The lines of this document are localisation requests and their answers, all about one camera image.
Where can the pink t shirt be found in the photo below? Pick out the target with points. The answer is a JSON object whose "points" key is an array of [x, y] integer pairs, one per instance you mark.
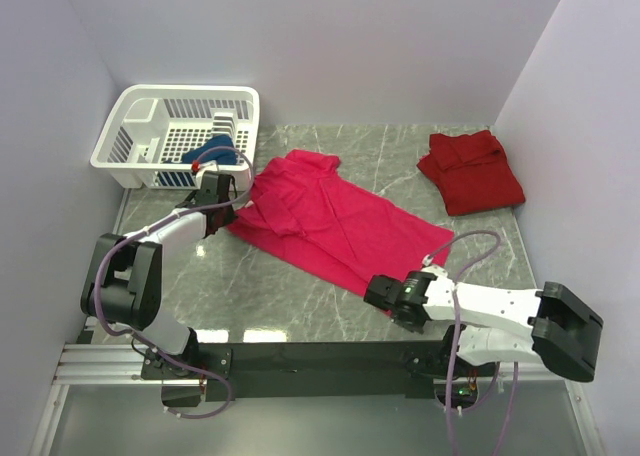
{"points": [[304, 213]]}

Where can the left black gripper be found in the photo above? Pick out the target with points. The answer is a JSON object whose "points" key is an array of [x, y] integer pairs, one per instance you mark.
{"points": [[230, 215]]}

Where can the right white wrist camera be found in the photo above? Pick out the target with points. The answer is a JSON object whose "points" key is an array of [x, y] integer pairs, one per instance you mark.
{"points": [[428, 262]]}

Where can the white plastic basket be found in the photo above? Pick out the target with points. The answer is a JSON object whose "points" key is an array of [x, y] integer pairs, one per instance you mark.
{"points": [[151, 127]]}

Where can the blue t shirt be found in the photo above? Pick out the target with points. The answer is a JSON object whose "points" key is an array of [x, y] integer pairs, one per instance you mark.
{"points": [[218, 149]]}

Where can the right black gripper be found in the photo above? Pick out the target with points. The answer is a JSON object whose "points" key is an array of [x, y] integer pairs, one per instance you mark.
{"points": [[417, 326]]}

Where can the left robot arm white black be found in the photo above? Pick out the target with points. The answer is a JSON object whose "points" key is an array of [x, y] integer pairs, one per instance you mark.
{"points": [[123, 288]]}

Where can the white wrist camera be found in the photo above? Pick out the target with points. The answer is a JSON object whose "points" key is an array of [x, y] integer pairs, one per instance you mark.
{"points": [[428, 262], [198, 167]]}

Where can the dark red folded t shirt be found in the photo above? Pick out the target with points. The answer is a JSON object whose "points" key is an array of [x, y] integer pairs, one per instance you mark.
{"points": [[471, 172]]}

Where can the black base beam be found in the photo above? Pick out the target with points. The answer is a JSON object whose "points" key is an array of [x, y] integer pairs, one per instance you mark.
{"points": [[319, 369]]}

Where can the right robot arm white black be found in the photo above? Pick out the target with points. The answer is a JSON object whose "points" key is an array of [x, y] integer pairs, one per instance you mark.
{"points": [[549, 326]]}

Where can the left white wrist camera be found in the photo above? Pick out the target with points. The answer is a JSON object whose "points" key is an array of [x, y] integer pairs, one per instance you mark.
{"points": [[198, 167]]}

